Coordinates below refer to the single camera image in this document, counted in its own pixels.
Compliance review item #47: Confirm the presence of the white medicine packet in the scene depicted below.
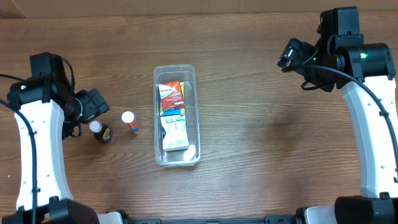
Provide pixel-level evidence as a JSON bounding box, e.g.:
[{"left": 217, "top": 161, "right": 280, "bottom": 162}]
[{"left": 160, "top": 114, "right": 189, "bottom": 151}]

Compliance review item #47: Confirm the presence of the clear plastic container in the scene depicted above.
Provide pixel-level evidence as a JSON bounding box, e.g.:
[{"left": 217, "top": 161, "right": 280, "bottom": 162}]
[{"left": 154, "top": 64, "right": 201, "bottom": 166}]

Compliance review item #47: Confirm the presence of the orange bottle white cap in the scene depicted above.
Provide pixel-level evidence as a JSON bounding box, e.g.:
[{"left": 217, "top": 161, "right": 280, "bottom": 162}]
[{"left": 121, "top": 111, "right": 141, "bottom": 135}]

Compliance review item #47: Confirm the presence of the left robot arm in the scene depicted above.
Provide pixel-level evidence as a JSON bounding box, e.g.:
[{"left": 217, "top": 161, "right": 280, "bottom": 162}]
[{"left": 1, "top": 52, "right": 121, "bottom": 223}]

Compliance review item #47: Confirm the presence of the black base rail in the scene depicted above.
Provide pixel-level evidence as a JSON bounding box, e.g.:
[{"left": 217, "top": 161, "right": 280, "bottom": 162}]
[{"left": 123, "top": 215, "right": 302, "bottom": 224}]

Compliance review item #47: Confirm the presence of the brown bottle white cap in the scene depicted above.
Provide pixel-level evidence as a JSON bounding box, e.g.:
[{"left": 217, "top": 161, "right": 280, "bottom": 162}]
[{"left": 89, "top": 121, "right": 113, "bottom": 144}]

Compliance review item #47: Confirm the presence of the blue yellow VapoDrops box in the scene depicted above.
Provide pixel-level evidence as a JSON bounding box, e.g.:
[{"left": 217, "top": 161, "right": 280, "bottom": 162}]
[{"left": 159, "top": 82, "right": 186, "bottom": 117}]

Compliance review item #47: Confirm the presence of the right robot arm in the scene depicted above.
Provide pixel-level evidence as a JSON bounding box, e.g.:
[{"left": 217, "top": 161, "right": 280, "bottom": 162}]
[{"left": 277, "top": 7, "right": 397, "bottom": 223}]

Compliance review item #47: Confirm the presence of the red medicine box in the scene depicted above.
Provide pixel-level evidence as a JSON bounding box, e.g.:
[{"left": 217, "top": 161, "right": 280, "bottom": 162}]
[{"left": 157, "top": 80, "right": 185, "bottom": 110}]

